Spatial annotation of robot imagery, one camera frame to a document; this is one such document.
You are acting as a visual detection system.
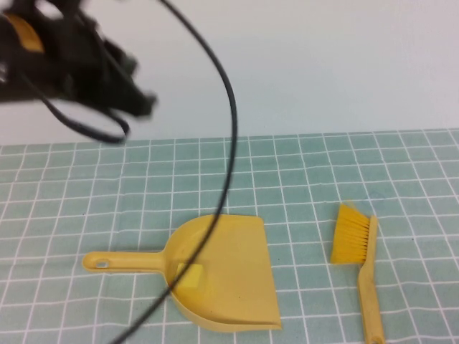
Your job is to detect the yellow plastic dustpan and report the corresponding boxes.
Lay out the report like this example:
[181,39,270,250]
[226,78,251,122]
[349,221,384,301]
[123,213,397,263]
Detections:
[81,214,283,333]

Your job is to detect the small yellow foam cube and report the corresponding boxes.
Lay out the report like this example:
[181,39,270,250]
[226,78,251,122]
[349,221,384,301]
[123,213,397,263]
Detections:
[173,262,204,290]

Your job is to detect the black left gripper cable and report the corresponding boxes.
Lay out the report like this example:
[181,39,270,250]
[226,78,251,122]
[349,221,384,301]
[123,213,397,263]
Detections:
[21,71,131,145]

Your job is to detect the black left camera cable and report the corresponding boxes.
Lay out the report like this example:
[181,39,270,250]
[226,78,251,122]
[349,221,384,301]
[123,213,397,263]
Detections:
[113,0,240,344]

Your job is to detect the yellow hand brush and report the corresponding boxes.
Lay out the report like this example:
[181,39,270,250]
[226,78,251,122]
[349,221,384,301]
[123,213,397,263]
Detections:
[329,201,387,344]

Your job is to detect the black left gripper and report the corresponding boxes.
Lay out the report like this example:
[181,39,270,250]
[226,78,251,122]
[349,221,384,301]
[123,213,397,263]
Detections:
[35,6,158,123]

